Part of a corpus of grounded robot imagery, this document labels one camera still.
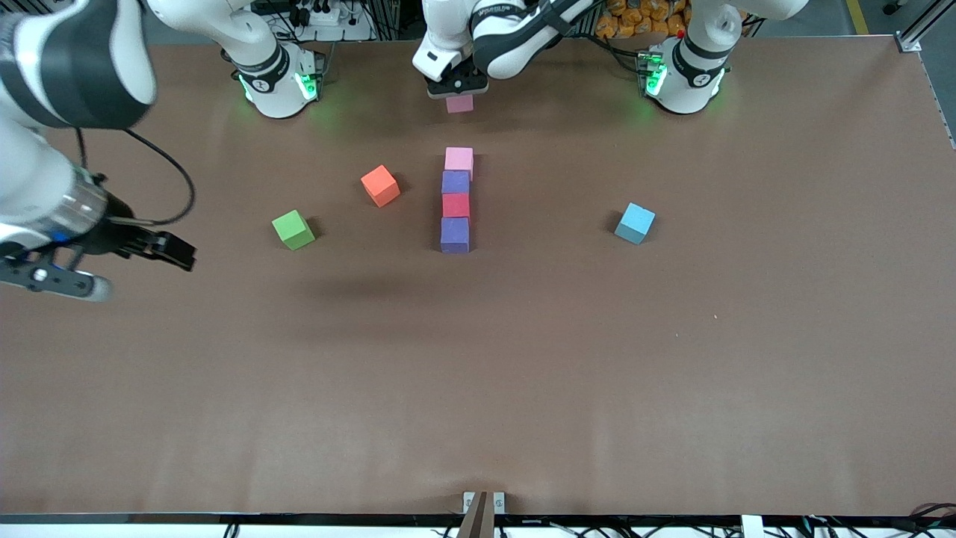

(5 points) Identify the green foam block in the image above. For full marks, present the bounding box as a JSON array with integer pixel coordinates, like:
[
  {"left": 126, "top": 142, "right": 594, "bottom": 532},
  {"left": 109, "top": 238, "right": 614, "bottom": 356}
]
[{"left": 271, "top": 209, "right": 316, "bottom": 251}]

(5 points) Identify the white power strip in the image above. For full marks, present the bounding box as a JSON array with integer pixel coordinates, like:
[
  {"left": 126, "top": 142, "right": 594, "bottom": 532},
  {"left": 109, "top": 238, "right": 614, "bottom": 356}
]
[{"left": 254, "top": 0, "right": 346, "bottom": 25}]

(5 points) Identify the orange foam block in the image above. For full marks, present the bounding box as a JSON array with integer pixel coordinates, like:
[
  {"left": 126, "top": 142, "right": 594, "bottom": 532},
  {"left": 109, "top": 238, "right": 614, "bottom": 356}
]
[{"left": 361, "top": 164, "right": 401, "bottom": 208}]

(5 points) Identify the paper table cover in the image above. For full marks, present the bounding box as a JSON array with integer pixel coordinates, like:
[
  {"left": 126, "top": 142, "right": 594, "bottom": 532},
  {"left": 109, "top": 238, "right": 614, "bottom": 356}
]
[{"left": 0, "top": 34, "right": 956, "bottom": 516}]

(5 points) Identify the orange packets pile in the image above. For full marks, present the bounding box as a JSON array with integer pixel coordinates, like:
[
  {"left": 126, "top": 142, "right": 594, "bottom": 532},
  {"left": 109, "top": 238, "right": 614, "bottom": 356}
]
[{"left": 597, "top": 0, "right": 692, "bottom": 40}]

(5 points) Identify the light blue foam block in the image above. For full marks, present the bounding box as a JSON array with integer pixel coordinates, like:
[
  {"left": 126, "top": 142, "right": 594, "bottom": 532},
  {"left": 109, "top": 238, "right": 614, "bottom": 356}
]
[{"left": 614, "top": 202, "right": 657, "bottom": 245}]

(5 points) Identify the brown flat strip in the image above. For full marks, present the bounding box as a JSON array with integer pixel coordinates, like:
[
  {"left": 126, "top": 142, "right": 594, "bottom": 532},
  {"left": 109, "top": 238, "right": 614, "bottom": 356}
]
[{"left": 456, "top": 491, "right": 496, "bottom": 538}]

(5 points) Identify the table edge rail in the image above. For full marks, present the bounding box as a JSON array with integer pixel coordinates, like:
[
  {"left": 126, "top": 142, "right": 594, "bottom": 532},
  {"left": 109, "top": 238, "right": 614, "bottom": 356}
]
[{"left": 0, "top": 511, "right": 956, "bottom": 528}]

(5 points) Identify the small metal bracket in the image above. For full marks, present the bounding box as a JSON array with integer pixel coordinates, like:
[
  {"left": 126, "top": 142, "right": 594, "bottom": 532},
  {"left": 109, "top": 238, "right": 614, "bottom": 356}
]
[{"left": 463, "top": 491, "right": 506, "bottom": 516}]

